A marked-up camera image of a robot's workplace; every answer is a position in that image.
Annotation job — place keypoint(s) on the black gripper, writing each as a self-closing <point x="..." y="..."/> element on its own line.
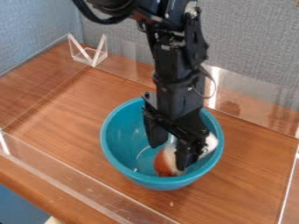
<point x="171" y="113"/>

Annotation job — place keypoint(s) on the red and white toy mushroom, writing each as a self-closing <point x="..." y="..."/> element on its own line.
<point x="164" y="161"/>

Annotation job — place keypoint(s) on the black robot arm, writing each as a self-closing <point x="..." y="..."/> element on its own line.
<point x="171" y="23"/>

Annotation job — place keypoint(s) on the blue plastic bowl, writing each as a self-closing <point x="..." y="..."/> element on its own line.
<point x="127" y="150"/>

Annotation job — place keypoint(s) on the clear acrylic corner bracket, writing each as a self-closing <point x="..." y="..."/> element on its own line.
<point x="87" y="55"/>

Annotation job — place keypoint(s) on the clear acrylic barrier wall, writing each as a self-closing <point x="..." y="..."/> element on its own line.
<point x="76" y="157"/>

